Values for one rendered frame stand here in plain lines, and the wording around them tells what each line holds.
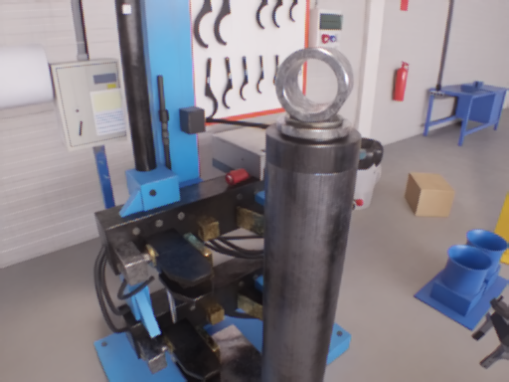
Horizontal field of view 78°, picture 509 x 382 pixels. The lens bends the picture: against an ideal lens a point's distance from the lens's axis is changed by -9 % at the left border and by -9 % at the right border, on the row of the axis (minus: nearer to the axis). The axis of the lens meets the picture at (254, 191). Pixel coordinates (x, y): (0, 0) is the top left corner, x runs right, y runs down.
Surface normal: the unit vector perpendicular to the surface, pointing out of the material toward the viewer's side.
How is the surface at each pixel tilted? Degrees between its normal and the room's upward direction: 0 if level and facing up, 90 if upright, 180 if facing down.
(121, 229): 90
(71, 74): 90
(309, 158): 90
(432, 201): 90
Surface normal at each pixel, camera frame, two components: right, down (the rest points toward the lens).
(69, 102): 0.61, 0.34
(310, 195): -0.17, 0.43
